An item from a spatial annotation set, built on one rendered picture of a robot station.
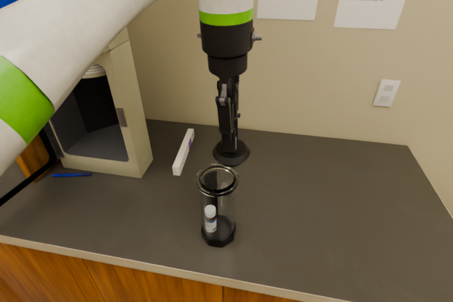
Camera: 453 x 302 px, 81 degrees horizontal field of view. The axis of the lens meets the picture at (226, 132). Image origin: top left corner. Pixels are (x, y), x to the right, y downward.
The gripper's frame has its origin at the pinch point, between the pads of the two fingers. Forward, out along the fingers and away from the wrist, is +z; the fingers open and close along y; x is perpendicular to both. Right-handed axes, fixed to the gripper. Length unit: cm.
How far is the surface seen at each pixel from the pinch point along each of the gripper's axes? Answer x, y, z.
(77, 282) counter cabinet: 53, -18, 59
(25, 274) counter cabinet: 76, -19, 62
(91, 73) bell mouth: 45.4, 17.0, -4.3
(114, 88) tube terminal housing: 37.0, 14.2, -1.5
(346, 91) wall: -38, 57, 18
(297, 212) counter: -19.8, 6.5, 35.0
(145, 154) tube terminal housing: 36.2, 18.3, 28.5
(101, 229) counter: 38, -11, 32
